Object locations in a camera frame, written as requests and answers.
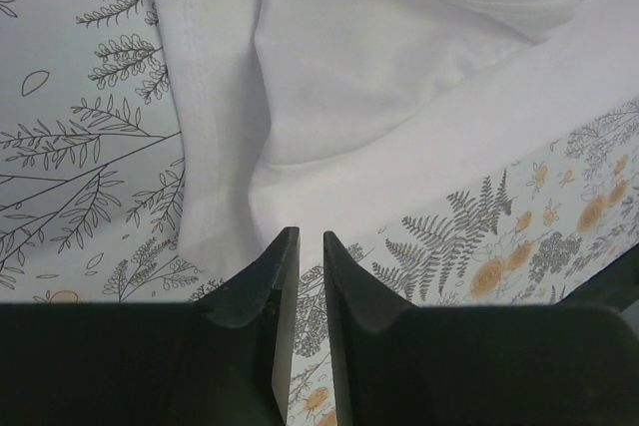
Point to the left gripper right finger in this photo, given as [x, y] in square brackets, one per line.
[395, 363]

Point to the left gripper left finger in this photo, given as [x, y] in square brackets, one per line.
[224, 359]

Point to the floral table mat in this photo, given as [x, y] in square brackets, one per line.
[93, 186]

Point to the white t shirt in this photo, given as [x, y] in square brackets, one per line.
[344, 115]

